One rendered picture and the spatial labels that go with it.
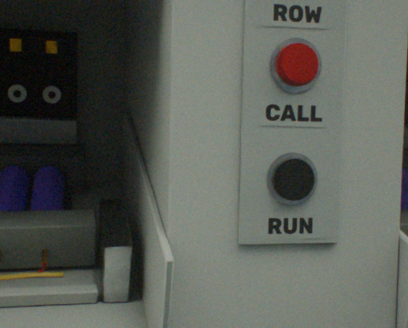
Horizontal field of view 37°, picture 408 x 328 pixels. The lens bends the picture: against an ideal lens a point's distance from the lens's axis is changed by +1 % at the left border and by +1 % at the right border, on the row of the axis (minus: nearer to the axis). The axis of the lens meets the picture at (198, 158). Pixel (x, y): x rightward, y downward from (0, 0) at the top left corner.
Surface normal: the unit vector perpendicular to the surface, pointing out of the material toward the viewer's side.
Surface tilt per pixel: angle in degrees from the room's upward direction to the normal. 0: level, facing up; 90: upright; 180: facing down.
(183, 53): 90
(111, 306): 17
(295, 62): 90
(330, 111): 90
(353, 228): 90
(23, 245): 107
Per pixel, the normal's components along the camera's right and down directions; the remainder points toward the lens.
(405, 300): -0.98, -0.01
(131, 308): 0.08, -0.93
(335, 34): 0.21, 0.06
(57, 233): 0.21, 0.36
